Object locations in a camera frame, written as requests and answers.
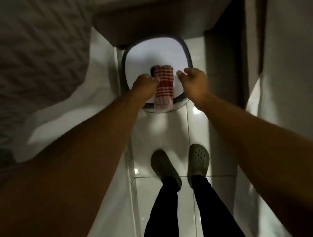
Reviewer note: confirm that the person's right thumb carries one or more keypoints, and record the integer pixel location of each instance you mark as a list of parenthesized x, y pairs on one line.
[(181, 76)]

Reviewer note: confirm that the white bed sheet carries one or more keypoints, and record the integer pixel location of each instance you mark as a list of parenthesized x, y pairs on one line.
[(80, 105)]

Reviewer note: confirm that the person's black trouser leg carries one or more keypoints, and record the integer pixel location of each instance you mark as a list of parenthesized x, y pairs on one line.
[(162, 210), (212, 207)]

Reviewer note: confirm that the red white checked cloth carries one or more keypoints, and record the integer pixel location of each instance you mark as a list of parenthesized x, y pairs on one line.
[(164, 86)]

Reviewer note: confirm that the person's left black trouser leg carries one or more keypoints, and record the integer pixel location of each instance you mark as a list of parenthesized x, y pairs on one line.
[(162, 210)]

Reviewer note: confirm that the person's left forearm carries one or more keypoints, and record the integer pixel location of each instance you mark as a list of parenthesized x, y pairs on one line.
[(66, 171)]

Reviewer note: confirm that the person's right black trouser leg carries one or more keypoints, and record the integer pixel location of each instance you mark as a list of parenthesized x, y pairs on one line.
[(212, 207)]

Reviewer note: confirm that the person's left grey clog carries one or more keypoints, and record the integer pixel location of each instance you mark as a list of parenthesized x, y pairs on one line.
[(165, 168)]

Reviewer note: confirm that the white hanging cloth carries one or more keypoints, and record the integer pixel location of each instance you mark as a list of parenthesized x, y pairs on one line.
[(281, 73)]

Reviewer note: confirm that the white laundry basket dark rim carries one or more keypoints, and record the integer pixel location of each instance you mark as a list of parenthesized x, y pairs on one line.
[(156, 58)]

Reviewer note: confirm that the person's right forearm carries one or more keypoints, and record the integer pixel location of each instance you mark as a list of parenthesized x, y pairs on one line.
[(264, 151)]

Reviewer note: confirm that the person's right grey clog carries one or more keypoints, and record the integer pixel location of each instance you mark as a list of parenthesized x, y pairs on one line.
[(198, 161)]

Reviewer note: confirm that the grey quilted bed cover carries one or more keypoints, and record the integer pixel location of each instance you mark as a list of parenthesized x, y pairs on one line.
[(36, 63)]

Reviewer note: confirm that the person's left hand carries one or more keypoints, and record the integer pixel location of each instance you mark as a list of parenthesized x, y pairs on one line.
[(144, 85)]

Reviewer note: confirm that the person's right hand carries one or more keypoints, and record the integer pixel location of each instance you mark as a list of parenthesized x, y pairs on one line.
[(195, 85)]

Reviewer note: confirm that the person's left fingers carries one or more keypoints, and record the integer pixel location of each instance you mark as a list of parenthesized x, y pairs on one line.
[(153, 78)]

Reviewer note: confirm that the person's grey clog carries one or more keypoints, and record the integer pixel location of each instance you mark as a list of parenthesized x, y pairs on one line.
[(198, 161), (165, 168)]

